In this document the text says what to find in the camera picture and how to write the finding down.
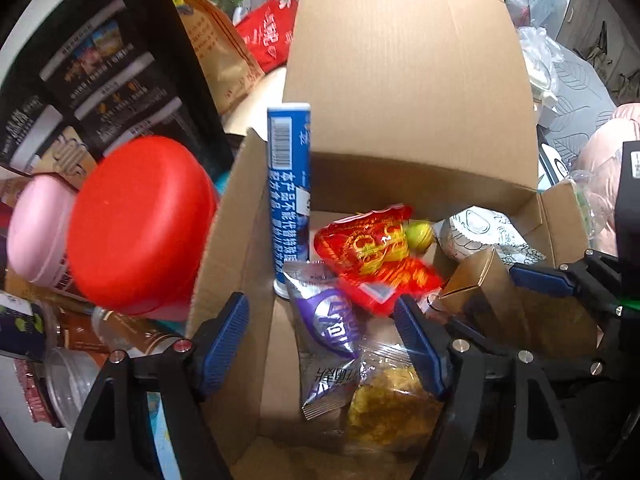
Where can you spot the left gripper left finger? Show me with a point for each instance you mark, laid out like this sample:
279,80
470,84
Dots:
216,342

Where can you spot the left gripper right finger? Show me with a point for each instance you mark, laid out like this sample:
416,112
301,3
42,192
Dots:
427,344

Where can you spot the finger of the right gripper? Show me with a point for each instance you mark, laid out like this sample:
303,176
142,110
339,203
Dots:
550,279
551,366

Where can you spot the small gold cardboard box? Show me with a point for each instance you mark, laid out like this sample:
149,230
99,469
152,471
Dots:
481,285

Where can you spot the clear bag yellow puffs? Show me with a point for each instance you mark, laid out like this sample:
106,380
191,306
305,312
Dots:
390,411

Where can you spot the purple silver snack packet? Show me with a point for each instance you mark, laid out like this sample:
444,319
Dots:
329,330

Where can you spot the yellow lollipop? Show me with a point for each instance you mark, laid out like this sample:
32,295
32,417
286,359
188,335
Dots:
420,235

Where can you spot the red gold sausage packet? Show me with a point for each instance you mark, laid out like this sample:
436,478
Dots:
372,258

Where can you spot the white bread snack bag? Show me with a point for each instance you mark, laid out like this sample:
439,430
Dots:
474,229

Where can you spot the blue white tablet tube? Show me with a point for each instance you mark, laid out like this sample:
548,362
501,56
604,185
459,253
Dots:
288,163

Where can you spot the lying clear brown-label jar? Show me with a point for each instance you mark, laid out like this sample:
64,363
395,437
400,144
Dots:
137,336

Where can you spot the pink puffer jacket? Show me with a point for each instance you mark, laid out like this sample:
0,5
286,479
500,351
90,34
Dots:
598,169

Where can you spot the red lidded canister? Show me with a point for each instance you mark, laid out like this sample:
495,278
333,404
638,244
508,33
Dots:
138,229

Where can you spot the clear plastic jar brown label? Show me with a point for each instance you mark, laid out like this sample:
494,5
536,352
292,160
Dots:
70,375

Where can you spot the open cardboard box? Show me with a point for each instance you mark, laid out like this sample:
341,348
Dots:
421,102

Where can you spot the dark red sachets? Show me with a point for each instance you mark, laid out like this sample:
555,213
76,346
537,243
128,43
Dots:
31,379

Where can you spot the pink lidded jar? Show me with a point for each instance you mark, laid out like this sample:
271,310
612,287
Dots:
36,243

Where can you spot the clear plastic bag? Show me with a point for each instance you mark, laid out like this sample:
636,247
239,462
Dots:
541,55

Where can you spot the black coffee bag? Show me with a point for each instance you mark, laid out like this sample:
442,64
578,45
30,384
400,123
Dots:
81,78

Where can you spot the red snack bag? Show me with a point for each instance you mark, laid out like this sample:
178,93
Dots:
268,32

